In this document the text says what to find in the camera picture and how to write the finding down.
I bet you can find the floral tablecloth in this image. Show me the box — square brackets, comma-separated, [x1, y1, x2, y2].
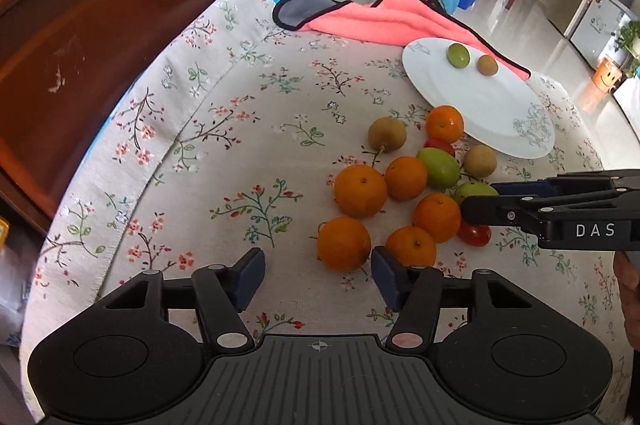
[20, 0, 637, 425]

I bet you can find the pink towel with black trim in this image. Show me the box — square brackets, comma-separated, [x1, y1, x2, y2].
[272, 0, 532, 81]

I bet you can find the brown wooden headboard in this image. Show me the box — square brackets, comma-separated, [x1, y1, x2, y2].
[0, 0, 266, 226]

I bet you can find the large mandarin orange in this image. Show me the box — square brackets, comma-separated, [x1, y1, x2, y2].
[333, 164, 388, 219]

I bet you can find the green jujube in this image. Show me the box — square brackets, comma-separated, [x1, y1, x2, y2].
[452, 182, 500, 206]
[446, 44, 471, 68]

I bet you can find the white cabinet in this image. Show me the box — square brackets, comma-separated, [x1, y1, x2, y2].
[570, 0, 640, 68]

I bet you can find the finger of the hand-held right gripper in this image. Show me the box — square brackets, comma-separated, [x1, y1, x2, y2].
[492, 172, 640, 198]
[460, 191, 623, 234]

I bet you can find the person's right hand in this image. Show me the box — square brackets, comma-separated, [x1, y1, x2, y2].
[616, 252, 640, 348]

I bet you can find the red cherry tomato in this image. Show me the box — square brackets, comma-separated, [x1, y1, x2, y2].
[424, 138, 456, 157]
[457, 221, 492, 247]

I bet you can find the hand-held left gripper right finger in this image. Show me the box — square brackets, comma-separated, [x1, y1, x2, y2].
[371, 246, 540, 353]

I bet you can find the white plate with flower print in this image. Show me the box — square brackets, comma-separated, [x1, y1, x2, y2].
[402, 38, 557, 159]

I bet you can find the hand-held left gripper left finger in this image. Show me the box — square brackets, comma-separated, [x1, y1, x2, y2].
[97, 247, 266, 353]

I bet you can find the green potted plant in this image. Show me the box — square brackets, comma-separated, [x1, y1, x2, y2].
[614, 21, 640, 77]

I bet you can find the orange smiley flower pot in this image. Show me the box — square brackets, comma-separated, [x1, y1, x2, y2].
[591, 58, 623, 92]

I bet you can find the green lime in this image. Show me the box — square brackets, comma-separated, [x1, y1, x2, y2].
[416, 148, 461, 190]

